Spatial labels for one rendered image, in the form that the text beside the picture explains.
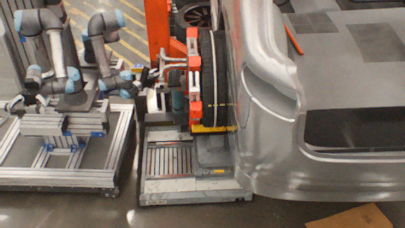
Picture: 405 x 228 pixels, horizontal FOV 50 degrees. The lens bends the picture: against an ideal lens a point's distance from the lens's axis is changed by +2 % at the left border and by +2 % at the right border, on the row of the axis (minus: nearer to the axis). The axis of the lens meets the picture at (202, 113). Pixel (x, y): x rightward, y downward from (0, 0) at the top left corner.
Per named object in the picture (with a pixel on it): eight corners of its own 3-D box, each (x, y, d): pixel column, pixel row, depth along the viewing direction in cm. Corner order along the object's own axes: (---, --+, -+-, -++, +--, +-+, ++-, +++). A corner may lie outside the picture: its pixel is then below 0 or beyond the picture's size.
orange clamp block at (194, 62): (200, 71, 265) (201, 66, 257) (188, 72, 265) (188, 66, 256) (200, 61, 267) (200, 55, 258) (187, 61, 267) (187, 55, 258)
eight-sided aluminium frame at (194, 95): (200, 136, 289) (199, 70, 254) (190, 136, 289) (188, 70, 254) (196, 87, 331) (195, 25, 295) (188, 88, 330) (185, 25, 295)
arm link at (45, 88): (55, 100, 243) (50, 84, 236) (34, 102, 241) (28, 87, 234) (55, 91, 249) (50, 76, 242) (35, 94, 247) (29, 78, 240)
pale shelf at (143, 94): (146, 98, 347) (146, 95, 345) (125, 99, 346) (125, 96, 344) (149, 67, 379) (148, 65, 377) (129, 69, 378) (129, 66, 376)
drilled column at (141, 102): (147, 120, 389) (143, 84, 361) (137, 121, 388) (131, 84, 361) (148, 113, 396) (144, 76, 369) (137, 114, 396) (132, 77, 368)
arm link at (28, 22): (62, 93, 270) (39, 14, 235) (37, 96, 268) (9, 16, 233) (63, 82, 279) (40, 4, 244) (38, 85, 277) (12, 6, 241)
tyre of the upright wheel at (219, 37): (229, 21, 311) (229, 105, 337) (197, 22, 310) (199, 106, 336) (241, 43, 250) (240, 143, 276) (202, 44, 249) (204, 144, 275)
